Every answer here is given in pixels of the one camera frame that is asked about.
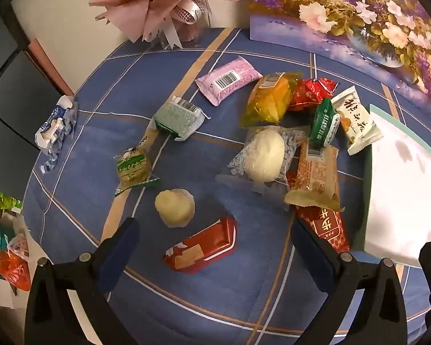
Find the blue white packet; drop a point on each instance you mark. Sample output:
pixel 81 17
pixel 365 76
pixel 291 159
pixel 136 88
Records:
pixel 54 125

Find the flower painting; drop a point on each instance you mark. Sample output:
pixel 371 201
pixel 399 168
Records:
pixel 344 14

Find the small dark green packet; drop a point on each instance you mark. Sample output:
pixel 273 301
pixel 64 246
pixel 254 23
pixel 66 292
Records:
pixel 323 122

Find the white printed snack packet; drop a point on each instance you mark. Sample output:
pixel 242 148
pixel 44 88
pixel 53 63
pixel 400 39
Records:
pixel 355 118

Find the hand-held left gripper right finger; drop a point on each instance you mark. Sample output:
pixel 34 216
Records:
pixel 314 255

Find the pale green snack packet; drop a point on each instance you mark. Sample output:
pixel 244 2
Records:
pixel 176 118

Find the pink snack packet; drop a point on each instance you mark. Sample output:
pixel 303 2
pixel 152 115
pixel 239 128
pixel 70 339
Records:
pixel 230 79

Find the red gold printed packet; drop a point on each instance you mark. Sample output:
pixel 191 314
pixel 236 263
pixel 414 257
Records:
pixel 327 226

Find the green printed packages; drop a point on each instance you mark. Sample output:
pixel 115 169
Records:
pixel 3 201

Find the small round white pastry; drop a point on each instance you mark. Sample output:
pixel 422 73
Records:
pixel 174 206

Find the beige orange printed packet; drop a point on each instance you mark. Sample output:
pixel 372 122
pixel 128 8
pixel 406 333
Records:
pixel 316 172

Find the small green yellow packet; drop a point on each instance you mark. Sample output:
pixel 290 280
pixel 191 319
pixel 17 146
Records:
pixel 131 167

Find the orange yellow snack packet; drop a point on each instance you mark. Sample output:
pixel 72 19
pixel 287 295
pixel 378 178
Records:
pixel 269 100

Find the clear glass vase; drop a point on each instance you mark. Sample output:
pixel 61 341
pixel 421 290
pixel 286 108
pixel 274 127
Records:
pixel 194 32

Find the clear patterned plastic bag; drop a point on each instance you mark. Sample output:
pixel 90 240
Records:
pixel 18 246

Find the white box with green rim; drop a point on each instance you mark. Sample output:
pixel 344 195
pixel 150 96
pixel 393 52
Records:
pixel 398 194

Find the red candy packet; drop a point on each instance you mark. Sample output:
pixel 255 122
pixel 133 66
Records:
pixel 309 93

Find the pink paper flower bouquet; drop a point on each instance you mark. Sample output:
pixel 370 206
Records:
pixel 136 10

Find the red biscuit packet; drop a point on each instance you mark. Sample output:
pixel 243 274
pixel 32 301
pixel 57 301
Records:
pixel 204 244

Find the blue plaid tablecloth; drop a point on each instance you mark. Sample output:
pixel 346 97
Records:
pixel 208 305

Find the orange plastic bag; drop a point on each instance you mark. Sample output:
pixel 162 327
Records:
pixel 14 273

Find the dark cabinet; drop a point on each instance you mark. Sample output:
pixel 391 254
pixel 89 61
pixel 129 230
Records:
pixel 10 90

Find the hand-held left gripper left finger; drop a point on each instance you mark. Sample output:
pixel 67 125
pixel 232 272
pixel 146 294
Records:
pixel 118 248

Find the clear white bun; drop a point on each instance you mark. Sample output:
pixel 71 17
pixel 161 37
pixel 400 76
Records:
pixel 265 154

